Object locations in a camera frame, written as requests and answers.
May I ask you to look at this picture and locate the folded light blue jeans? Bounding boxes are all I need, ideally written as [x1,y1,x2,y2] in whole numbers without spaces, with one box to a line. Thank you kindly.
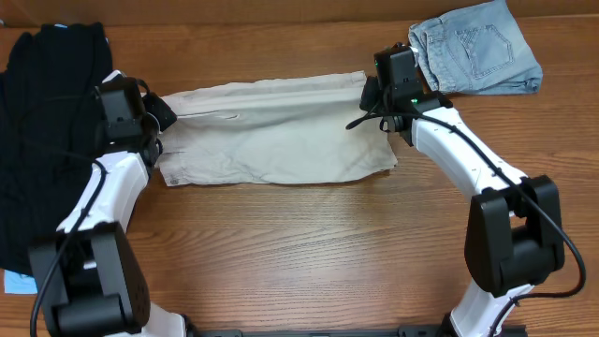
[408,0,543,95]

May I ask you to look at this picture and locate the light blue garment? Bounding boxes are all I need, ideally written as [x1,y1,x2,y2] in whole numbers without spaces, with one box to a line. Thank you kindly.
[4,271,37,295]

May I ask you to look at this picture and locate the black garment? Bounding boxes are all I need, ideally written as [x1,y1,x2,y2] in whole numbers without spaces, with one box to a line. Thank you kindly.
[1,22,113,274]

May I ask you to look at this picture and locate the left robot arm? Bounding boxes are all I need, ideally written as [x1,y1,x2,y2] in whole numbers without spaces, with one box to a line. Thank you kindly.
[29,70,196,336]

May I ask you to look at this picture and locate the beige khaki shorts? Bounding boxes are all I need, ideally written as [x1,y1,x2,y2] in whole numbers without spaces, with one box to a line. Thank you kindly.
[158,71,398,186]

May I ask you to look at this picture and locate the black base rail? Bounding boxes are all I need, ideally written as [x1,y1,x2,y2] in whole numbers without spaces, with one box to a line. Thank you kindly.
[186,323,530,337]

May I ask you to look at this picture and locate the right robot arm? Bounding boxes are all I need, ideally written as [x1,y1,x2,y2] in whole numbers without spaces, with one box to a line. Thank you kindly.
[359,43,564,337]

